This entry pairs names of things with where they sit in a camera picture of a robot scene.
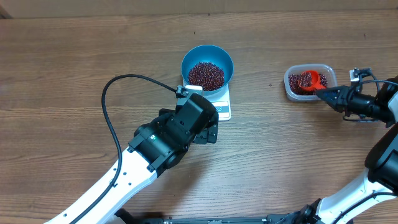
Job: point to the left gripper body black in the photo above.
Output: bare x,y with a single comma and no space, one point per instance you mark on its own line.
204,137

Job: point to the clear plastic container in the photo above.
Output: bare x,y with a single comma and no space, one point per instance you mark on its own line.
326,70

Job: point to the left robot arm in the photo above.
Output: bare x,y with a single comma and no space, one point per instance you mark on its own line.
155,147

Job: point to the red measuring scoop blue handle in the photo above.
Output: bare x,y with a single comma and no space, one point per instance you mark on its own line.
310,81

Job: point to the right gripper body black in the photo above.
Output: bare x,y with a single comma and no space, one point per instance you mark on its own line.
352,104

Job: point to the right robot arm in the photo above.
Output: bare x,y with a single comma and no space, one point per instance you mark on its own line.
378,182

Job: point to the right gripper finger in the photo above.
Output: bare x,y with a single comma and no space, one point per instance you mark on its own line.
333,93
335,104

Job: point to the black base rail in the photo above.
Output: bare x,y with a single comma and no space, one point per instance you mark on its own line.
294,217

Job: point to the blue bowl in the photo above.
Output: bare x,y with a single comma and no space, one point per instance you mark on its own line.
208,53

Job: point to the red beans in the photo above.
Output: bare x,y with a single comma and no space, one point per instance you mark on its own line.
207,75

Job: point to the white kitchen scale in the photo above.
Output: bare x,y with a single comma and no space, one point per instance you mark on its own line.
219,98

